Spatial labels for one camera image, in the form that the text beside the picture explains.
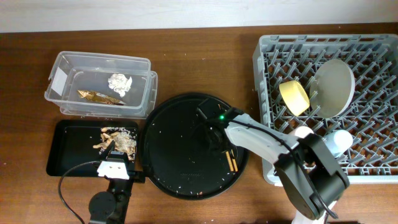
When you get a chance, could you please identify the wooden chopstick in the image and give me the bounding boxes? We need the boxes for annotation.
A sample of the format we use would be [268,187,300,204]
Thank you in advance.
[225,151,234,172]
[230,150,238,172]

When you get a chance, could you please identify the pink cup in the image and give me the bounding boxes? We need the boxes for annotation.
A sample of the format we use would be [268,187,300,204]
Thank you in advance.
[292,126,313,138]

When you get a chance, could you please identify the food scraps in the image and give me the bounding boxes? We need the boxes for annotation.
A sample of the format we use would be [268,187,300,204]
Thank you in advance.
[93,127,137,162]

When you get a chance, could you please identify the round black tray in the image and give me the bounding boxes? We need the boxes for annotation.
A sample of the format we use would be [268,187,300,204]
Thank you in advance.
[138,93,249,200]

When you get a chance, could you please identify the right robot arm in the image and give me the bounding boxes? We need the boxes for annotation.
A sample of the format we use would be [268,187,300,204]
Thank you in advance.
[197,106,349,220]

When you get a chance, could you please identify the black rectangular tray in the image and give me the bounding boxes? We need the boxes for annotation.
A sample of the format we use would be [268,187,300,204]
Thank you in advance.
[46,119,138,177]

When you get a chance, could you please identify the gold snack wrapper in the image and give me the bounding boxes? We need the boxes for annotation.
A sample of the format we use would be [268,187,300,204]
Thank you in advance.
[77,90,125,106]

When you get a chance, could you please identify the white tissue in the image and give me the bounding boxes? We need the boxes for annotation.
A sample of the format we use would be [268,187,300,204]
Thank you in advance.
[108,73,132,97]

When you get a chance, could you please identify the clear plastic bin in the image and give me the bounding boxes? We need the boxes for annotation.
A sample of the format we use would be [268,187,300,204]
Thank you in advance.
[44,51,158,119]

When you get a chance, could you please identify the light blue cup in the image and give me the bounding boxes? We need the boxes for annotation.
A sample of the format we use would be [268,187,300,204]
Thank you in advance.
[324,130,353,158]

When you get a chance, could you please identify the yellow bowl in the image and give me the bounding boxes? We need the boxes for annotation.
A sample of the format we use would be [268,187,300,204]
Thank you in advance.
[279,80,310,116]

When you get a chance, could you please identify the grey plate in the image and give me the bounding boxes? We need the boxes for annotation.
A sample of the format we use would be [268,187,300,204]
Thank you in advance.
[309,59,355,118]

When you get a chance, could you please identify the grey dishwasher rack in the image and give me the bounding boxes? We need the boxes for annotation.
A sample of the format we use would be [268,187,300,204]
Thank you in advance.
[252,34,397,184]

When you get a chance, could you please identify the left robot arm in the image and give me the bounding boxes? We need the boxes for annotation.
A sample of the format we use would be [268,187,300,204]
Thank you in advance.
[57,141,146,224]

